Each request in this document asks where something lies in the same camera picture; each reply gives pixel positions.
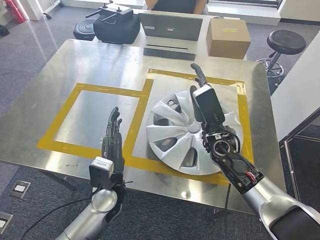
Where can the metal floor socket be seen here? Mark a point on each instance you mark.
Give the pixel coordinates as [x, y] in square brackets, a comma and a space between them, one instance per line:
[20, 189]
[5, 222]

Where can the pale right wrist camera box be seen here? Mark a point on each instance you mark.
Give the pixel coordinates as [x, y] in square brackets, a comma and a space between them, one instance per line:
[210, 106]

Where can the small black floor object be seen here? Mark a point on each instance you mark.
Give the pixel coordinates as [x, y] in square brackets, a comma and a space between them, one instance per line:
[4, 30]

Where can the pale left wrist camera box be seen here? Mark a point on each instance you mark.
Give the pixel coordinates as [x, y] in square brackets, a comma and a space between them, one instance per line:
[100, 174]

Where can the grey laptop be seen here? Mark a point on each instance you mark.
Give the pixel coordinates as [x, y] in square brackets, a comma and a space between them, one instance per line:
[170, 28]

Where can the white wheeled cabinet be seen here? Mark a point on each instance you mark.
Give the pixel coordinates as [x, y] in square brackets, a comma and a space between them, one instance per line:
[29, 8]

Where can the black carry bag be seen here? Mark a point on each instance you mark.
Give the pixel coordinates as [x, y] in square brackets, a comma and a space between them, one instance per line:
[117, 31]

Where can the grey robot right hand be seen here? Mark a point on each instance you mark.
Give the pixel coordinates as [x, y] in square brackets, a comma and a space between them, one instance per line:
[196, 106]

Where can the silver wheel hubcap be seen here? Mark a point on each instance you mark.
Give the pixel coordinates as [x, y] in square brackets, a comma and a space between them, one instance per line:
[175, 132]

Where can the yellow tape table outline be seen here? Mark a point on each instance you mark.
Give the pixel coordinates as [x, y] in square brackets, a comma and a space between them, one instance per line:
[137, 116]

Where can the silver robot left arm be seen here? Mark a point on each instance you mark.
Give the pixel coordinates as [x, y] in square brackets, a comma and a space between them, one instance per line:
[100, 205]

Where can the black stool chrome base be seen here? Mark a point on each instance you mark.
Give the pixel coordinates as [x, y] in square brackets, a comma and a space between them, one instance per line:
[286, 41]

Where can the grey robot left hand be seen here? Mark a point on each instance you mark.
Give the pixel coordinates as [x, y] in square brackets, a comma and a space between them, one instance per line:
[115, 152]

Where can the black round stool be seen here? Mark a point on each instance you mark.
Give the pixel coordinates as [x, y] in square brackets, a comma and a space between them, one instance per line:
[84, 30]

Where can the stainless steel work table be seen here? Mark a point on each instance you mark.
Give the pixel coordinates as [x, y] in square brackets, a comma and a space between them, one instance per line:
[297, 92]
[87, 66]

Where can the brown cardboard box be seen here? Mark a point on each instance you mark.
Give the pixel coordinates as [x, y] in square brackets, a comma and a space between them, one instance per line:
[227, 38]

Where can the red fire extinguisher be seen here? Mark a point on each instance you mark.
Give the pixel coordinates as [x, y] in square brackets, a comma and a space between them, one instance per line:
[15, 11]

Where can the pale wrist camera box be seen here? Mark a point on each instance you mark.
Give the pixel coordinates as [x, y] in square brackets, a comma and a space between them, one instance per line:
[210, 106]
[100, 174]

